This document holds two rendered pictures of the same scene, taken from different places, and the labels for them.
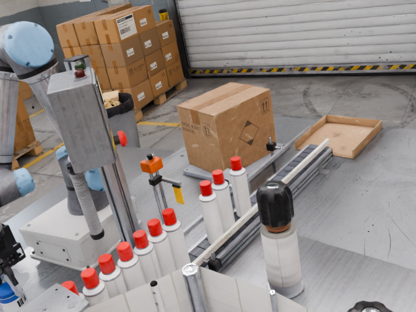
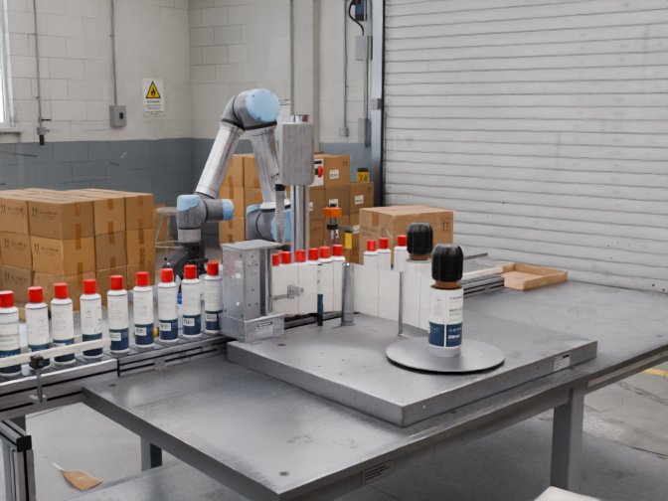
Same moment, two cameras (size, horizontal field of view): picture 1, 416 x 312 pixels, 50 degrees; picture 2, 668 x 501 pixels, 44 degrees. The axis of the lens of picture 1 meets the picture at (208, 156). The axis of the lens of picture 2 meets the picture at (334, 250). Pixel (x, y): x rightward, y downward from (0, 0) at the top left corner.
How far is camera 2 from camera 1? 1.67 m
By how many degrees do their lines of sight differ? 16
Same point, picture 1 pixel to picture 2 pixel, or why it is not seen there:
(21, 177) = (227, 203)
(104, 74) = not seen: hidden behind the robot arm
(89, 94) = (308, 131)
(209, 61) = not seen: hidden behind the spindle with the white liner
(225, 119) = (403, 223)
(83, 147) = (293, 166)
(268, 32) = (503, 224)
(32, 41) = (266, 102)
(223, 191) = (385, 254)
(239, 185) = (400, 259)
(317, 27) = (572, 229)
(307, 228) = not seen: hidden behind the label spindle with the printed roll
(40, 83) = (261, 136)
